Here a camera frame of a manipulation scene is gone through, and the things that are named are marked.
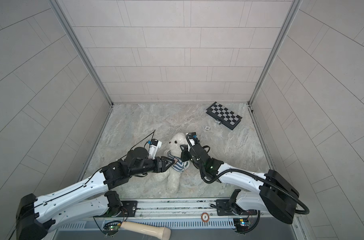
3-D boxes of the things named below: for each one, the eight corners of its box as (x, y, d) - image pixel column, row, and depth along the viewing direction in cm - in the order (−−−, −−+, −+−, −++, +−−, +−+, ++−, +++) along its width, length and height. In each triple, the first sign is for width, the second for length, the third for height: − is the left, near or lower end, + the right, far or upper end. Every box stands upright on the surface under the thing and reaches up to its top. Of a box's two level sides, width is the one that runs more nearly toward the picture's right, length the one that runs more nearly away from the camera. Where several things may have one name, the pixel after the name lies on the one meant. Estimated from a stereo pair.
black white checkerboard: (205, 112, 112) (205, 110, 110) (215, 104, 118) (215, 101, 116) (232, 130, 102) (233, 128, 100) (241, 120, 108) (242, 117, 106)
